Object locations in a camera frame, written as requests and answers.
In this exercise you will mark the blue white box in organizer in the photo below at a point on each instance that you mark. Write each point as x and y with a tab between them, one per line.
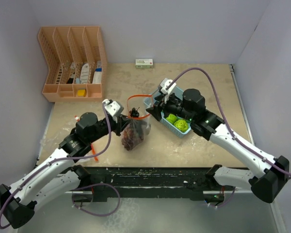
97	73

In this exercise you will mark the red grape bunch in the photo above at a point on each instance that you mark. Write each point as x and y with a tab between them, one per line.
131	137

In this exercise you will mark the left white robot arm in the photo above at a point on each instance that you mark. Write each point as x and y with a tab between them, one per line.
59	172

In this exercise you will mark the white tube in organizer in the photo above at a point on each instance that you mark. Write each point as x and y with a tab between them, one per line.
85	71

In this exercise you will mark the orange desk file organizer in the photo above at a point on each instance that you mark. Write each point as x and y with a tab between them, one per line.
66	49

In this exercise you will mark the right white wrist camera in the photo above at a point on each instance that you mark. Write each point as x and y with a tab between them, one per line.
167	86

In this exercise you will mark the yellow block in organizer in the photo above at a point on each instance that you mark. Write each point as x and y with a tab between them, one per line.
81	93

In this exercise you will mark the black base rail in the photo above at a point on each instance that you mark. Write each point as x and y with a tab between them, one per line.
102	183

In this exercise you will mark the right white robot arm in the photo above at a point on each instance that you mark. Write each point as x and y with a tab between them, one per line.
267	174

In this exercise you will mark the green bumpy fruit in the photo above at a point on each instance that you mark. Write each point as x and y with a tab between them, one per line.
181	125

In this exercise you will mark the light blue plastic basket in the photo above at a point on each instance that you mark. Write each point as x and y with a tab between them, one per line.
148	102

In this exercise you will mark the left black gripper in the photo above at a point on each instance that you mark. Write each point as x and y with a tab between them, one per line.
122	120

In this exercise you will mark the small white green box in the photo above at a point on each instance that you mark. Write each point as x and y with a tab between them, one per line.
143	63

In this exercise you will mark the clear orange-zip bag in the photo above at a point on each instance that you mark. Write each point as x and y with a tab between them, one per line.
143	121

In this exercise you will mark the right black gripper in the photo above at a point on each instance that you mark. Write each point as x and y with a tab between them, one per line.
162	103

